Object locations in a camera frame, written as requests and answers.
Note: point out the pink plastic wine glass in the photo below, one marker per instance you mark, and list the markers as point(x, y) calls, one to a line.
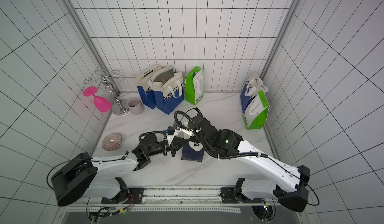
point(101, 103)

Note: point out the chrome glass holder stand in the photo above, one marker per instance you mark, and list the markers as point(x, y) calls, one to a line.
point(119, 106)

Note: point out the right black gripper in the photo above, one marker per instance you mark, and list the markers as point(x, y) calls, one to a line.
point(196, 134)

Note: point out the dark blue bag behind right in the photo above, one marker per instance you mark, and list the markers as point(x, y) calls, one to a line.
point(252, 87)

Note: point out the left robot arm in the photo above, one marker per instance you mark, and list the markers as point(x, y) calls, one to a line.
point(90, 177)

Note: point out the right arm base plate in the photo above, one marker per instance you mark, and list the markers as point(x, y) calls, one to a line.
point(229, 196)

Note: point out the blue Cheerful bag front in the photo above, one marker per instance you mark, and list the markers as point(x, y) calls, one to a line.
point(144, 85)

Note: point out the blue cheerful bag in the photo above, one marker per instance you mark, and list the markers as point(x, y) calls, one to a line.
point(168, 89)
point(144, 85)

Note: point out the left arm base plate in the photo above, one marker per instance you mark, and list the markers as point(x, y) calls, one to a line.
point(134, 195)

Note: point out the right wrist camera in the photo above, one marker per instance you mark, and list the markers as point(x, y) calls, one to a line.
point(183, 128)

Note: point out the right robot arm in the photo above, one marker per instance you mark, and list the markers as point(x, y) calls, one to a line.
point(284, 183)

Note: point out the mauve ceramic mug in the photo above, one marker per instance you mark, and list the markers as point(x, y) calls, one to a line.
point(135, 105)

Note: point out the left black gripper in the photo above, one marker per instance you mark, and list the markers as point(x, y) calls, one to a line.
point(182, 141)

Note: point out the round drain cover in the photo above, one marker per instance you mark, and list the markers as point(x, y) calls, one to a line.
point(111, 141)

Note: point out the green white bag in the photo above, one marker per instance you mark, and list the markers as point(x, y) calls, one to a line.
point(256, 113)
point(194, 86)

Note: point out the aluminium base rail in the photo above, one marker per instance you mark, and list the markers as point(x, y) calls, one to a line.
point(183, 195)

